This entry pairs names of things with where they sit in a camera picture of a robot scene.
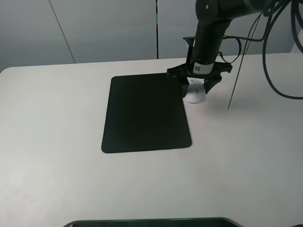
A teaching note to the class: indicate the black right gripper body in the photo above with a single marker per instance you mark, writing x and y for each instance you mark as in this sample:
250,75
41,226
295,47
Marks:
202,54

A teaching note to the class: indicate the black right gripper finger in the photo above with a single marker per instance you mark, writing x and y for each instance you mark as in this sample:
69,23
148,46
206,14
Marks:
182,83
211,82

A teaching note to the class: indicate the white wireless computer mouse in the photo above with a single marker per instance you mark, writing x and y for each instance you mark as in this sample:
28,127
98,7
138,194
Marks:
195,92

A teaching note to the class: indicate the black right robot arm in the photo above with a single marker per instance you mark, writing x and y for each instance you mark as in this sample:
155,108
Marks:
214,17

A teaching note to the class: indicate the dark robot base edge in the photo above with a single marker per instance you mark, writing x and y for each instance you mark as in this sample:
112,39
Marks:
169,222

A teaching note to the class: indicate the black rectangular mouse pad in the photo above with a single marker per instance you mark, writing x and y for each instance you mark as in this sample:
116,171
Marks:
144,113

